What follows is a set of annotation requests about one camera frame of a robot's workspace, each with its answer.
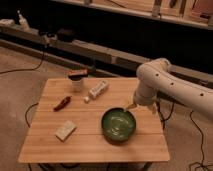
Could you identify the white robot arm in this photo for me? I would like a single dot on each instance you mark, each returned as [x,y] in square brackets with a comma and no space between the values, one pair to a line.
[154,76]

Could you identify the white spray bottle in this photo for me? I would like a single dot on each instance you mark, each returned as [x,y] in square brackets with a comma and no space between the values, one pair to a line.
[23,22]

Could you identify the white sponge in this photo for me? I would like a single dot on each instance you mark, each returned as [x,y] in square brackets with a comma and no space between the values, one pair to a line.
[64,131]

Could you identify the white tube bottle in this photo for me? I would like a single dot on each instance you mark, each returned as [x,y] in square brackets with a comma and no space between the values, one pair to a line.
[97,90]

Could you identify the black device on ledge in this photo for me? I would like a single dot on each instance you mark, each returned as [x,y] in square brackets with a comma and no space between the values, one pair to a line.
[66,35]

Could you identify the green bowl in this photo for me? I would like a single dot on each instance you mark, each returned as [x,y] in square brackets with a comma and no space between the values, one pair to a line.
[118,125]

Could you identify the wooden table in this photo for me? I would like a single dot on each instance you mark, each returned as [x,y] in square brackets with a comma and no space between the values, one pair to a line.
[87,144]

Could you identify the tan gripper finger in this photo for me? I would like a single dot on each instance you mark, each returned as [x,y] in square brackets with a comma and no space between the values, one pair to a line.
[130,106]

